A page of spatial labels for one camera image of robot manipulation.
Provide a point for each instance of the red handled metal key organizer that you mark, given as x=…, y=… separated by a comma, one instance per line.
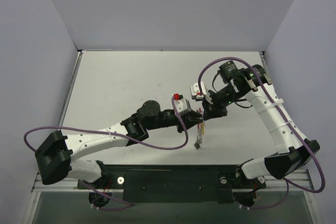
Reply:
x=199, y=136

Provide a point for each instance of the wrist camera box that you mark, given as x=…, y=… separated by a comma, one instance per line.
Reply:
x=200, y=92
x=181, y=104

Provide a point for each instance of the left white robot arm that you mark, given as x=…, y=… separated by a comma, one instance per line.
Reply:
x=61, y=156

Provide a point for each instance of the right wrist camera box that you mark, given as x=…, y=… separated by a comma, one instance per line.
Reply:
x=200, y=92

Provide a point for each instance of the black key tag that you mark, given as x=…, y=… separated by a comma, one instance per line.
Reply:
x=197, y=146

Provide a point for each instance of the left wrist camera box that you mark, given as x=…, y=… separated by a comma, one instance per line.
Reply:
x=181, y=104

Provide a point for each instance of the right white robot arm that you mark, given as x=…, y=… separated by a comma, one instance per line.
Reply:
x=293, y=149

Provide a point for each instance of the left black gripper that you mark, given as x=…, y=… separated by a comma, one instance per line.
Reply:
x=182, y=121

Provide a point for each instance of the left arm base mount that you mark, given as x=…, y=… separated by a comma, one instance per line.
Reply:
x=99, y=197

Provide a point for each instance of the yellow tag key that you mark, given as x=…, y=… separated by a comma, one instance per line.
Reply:
x=202, y=128

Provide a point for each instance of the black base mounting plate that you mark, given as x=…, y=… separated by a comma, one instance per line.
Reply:
x=165, y=183

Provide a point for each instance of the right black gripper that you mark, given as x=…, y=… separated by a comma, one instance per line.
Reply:
x=210, y=102

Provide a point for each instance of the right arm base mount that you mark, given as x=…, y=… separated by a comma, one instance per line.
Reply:
x=233, y=186

